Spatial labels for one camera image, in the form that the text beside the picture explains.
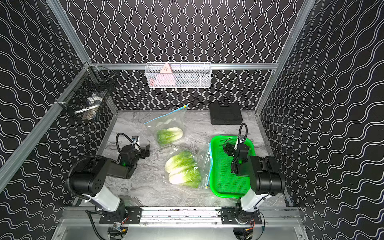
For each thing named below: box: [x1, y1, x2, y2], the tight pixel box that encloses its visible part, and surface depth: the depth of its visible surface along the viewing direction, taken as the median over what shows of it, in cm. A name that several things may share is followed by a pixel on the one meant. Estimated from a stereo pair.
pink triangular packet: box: [154, 63, 176, 86], surface depth 91 cm
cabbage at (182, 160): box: [165, 150, 197, 173], surface depth 86 cm
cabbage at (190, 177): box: [168, 166, 202, 189], surface depth 81 cm
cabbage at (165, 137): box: [156, 127, 184, 147], surface depth 97 cm
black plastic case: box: [210, 103, 243, 125], surface depth 116 cm
